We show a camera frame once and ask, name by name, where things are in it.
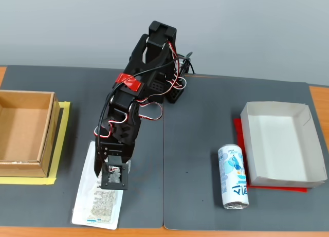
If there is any brown cardboard box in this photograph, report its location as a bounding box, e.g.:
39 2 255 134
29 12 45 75
0 89 61 178

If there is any red tape strip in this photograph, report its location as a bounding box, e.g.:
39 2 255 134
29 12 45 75
115 72 143 92

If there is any black square wrist camera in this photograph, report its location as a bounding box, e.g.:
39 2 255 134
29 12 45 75
100 155 129 191

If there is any black camera cable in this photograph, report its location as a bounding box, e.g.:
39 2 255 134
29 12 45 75
96 51 193 157

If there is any yellow tape frame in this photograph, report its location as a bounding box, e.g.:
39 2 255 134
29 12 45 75
0 100 71 186

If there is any white blue drink can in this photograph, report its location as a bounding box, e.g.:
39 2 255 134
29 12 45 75
217 143 250 210

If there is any gray paper box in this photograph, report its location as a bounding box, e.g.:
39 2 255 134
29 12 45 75
240 101 328 189

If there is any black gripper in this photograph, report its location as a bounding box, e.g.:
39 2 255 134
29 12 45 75
93 140 136 178

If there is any packaged sandwich with label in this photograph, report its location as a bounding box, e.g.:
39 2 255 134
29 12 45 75
71 141 133 230

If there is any dark gray table mat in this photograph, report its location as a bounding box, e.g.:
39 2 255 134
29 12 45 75
162 74 329 232
0 64 165 229

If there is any red white servo wire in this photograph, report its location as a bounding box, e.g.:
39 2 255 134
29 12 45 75
94 98 165 140
164 40 190 94

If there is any red paper sheet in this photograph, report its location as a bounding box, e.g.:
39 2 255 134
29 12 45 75
233 117 308 193

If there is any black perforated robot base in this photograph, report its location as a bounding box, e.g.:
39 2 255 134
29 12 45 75
149 76 186 104

